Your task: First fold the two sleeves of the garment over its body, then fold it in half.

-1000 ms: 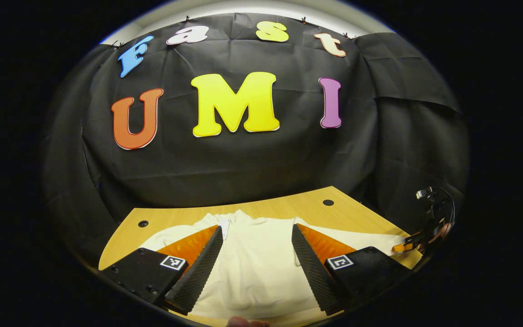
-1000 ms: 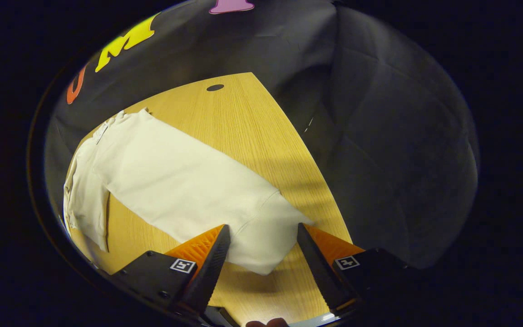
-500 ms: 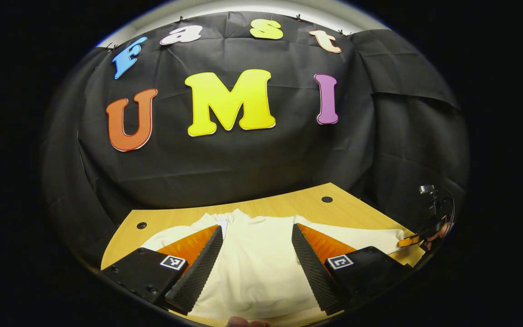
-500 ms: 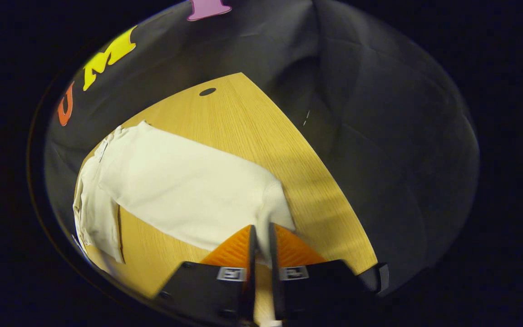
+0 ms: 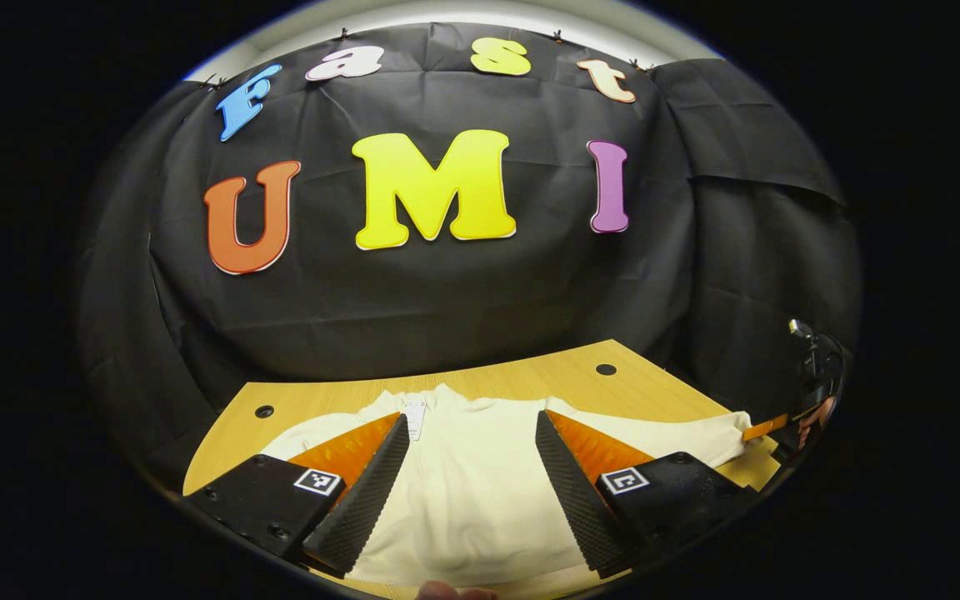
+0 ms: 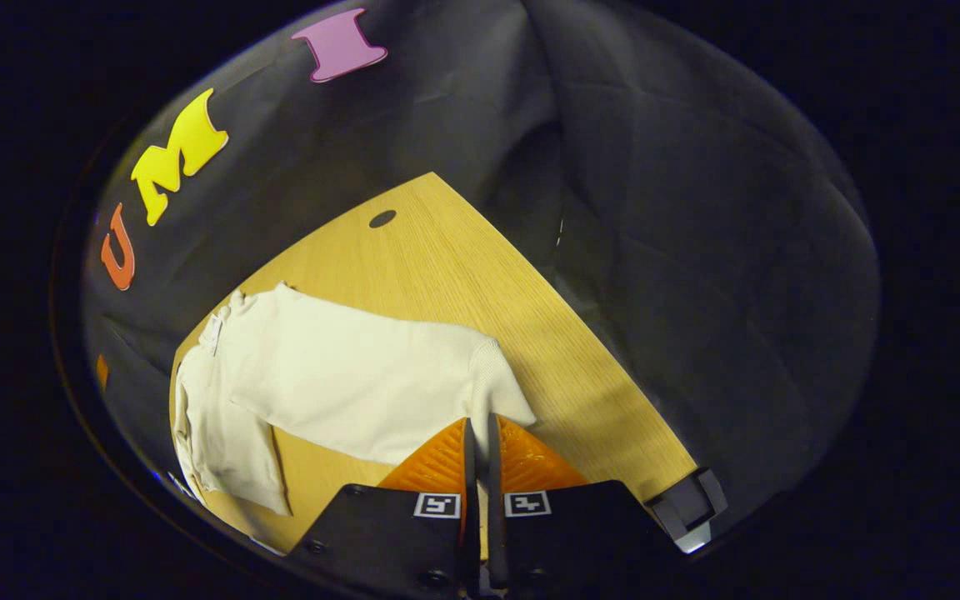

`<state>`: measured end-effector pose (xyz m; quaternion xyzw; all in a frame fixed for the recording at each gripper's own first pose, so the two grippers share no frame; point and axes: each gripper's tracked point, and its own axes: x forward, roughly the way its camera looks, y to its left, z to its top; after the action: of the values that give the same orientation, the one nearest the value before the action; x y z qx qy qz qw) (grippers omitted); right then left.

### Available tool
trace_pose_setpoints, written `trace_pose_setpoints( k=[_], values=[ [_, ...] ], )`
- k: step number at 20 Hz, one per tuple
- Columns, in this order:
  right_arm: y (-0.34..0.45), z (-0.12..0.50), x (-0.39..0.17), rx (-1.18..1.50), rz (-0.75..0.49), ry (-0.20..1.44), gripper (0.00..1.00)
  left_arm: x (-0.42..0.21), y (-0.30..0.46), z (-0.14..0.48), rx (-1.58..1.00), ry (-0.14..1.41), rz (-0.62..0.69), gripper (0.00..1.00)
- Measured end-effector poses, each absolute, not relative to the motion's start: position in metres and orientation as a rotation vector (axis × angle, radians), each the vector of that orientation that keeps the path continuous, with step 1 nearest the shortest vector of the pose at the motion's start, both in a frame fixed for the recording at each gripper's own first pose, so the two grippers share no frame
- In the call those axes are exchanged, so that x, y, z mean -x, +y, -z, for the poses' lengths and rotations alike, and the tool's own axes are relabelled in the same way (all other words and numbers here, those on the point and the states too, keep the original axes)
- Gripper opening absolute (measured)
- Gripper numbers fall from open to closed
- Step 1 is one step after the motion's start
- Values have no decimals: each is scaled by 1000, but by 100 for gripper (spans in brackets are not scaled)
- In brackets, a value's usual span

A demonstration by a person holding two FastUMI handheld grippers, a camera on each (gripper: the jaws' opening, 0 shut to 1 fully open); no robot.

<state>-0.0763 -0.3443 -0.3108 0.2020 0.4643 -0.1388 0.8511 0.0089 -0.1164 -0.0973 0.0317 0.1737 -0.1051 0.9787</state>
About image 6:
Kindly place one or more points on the cream long-sleeved shirt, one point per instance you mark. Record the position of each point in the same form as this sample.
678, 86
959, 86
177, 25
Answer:
347, 375

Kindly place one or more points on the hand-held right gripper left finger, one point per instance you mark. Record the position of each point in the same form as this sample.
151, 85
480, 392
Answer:
470, 542

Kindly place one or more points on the black backdrop cloth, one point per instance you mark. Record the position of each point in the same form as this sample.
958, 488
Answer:
655, 208

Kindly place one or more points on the grey plastic bracket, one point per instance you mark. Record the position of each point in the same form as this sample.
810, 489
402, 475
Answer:
684, 504

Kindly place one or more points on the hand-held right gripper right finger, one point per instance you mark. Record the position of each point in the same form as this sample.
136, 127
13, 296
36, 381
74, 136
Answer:
497, 542

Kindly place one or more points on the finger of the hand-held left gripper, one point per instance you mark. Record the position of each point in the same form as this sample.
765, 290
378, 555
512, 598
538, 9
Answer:
102, 371

